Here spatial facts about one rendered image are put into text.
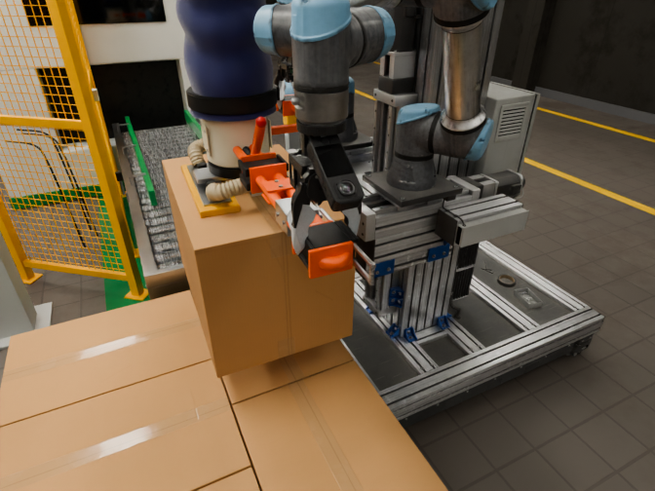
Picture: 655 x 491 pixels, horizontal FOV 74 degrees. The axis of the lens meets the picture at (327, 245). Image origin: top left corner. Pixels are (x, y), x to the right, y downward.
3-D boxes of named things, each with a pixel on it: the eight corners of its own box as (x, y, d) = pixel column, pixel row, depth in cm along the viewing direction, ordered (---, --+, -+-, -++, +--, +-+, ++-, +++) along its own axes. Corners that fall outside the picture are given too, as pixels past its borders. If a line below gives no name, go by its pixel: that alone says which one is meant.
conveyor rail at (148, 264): (117, 146, 356) (111, 124, 346) (124, 145, 358) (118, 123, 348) (153, 314, 178) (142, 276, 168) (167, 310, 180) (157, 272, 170)
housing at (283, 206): (274, 220, 85) (272, 200, 82) (306, 214, 87) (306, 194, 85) (286, 238, 79) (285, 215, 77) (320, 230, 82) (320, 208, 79)
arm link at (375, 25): (337, 2, 69) (295, 7, 62) (403, 4, 64) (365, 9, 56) (337, 56, 73) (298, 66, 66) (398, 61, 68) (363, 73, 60)
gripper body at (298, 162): (330, 180, 74) (331, 107, 67) (354, 201, 67) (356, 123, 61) (288, 188, 71) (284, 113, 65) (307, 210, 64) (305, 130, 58)
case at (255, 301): (182, 262, 162) (161, 160, 141) (285, 240, 176) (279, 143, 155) (217, 378, 115) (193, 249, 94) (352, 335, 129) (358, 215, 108)
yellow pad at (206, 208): (181, 170, 133) (178, 155, 131) (214, 166, 137) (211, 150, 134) (201, 219, 107) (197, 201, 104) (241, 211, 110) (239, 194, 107)
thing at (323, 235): (291, 252, 74) (290, 227, 72) (331, 244, 77) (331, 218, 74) (310, 280, 68) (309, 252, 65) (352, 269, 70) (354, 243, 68)
